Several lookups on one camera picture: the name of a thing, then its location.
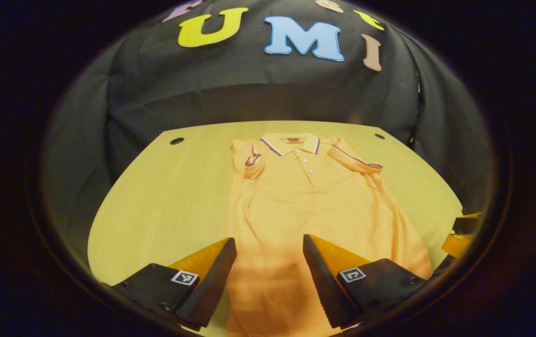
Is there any black backdrop cloth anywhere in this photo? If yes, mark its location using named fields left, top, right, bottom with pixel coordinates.
left=41, top=0, right=495, bottom=263

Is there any orange polo T-shirt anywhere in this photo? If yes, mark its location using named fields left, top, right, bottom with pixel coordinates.
left=225, top=132, right=433, bottom=337

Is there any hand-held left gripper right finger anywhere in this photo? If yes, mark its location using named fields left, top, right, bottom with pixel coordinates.
left=302, top=234, right=430, bottom=330

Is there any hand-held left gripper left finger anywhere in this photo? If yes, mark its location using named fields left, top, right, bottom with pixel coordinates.
left=109, top=237, right=237, bottom=330

